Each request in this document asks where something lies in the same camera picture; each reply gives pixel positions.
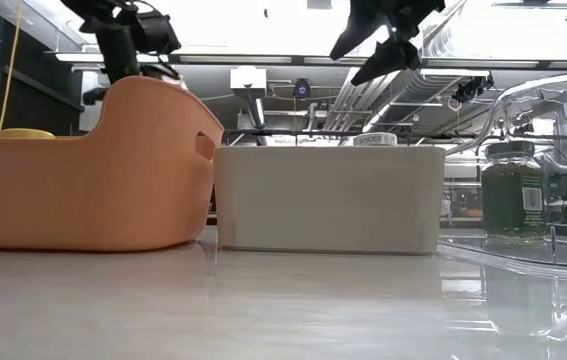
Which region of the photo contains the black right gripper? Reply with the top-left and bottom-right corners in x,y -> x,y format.
330,0 -> 447,87

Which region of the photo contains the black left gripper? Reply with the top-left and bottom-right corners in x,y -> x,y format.
60,0 -> 185,85

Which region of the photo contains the white lid spice jar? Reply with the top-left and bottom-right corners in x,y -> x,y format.
351,131 -> 399,148

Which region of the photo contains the yellow lid spice jar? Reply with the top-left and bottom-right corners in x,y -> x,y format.
0,127 -> 57,141

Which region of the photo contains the green lid spice jar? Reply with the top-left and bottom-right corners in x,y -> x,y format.
480,140 -> 548,240

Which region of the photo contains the long ceiling light fixture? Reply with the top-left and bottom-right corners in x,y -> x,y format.
54,51 -> 164,64

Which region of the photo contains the blue round ceiling device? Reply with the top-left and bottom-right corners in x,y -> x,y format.
293,78 -> 312,100

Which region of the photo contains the white ceiling box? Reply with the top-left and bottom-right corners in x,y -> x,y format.
229,66 -> 268,91

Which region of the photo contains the black room divider panel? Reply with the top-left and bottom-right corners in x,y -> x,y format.
0,0 -> 85,136

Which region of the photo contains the orange plastic bin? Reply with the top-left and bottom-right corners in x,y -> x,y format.
0,74 -> 225,253

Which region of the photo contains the white rectangular plastic bin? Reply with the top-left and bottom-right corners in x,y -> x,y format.
212,144 -> 447,257

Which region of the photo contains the clear plastic bin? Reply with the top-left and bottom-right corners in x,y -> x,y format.
437,71 -> 567,284

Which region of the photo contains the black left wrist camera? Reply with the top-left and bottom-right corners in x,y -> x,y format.
132,10 -> 183,55

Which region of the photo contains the silver ceiling duct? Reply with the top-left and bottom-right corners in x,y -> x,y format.
322,67 -> 405,132

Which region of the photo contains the black ceiling camera cluster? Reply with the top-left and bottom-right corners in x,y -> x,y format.
451,74 -> 494,104

